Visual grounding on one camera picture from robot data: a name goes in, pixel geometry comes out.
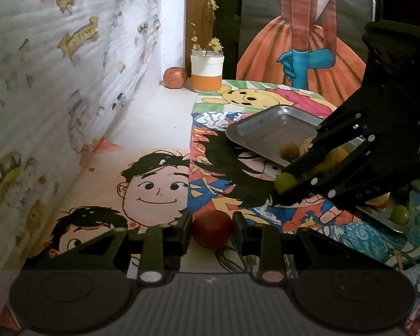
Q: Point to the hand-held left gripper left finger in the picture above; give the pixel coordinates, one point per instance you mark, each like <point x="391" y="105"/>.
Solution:
<point x="186" y="232"/>

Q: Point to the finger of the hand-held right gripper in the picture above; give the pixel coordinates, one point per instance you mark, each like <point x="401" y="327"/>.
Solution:
<point x="336" y="129"/>
<point x="322" y="186"/>

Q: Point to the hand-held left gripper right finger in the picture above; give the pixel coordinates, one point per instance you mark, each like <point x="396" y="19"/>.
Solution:
<point x="238" y="232"/>

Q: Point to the dark red round fruit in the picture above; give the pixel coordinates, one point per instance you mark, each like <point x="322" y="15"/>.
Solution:
<point x="211" y="229"/>

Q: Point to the yellow fruit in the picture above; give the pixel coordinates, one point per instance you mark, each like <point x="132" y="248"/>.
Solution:
<point x="336" y="156"/>

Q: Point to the green grape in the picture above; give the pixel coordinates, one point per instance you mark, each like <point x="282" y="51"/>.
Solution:
<point x="399" y="214"/>
<point x="286" y="182"/>

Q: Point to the metal tray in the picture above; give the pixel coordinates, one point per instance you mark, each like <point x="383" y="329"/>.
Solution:
<point x="266" y="129"/>

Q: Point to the orange fruit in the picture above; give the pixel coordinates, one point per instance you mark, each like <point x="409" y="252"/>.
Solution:
<point x="305" y="146"/>

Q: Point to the pale peach fruit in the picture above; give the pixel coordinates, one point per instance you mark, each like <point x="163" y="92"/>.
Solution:
<point x="378" y="202"/>

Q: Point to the peach boy faces drawing sheet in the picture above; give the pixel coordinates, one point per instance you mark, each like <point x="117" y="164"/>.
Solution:
<point x="143" y="189"/>

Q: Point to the colourful black-haired figure drawing sheet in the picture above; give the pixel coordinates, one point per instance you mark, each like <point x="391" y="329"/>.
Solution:
<point x="217" y="168"/>

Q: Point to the yellow bear drawing sheet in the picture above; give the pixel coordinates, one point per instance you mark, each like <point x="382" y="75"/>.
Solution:
<point x="245" y="98"/>

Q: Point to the white and orange jar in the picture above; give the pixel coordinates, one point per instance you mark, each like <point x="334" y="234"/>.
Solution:
<point x="207" y="73"/>

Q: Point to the yellow flower sprigs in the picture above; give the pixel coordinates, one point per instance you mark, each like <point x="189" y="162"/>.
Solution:
<point x="215" y="43"/>

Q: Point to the reddish brown apple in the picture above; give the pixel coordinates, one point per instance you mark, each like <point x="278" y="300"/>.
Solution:
<point x="175" y="77"/>

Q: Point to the white printed blanket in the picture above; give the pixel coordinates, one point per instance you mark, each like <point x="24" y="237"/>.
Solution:
<point x="56" y="77"/>

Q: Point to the wall poster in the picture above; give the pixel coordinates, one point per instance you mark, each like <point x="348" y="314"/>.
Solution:
<point x="301" y="42"/>

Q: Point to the brown wooden post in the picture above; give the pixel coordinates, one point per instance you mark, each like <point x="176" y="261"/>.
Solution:
<point x="200" y="17"/>

